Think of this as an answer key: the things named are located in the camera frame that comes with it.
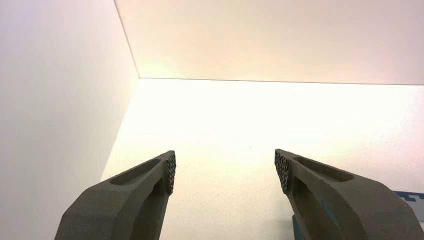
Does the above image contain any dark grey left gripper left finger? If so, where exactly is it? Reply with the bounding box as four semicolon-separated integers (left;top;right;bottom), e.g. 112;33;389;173
54;150;177;240

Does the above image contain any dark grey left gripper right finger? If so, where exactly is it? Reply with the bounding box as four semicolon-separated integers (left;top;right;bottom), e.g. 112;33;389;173
274;148;424;240

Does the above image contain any blue and grey patterned object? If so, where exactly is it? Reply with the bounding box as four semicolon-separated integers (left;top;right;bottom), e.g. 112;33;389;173
291;190;424;240

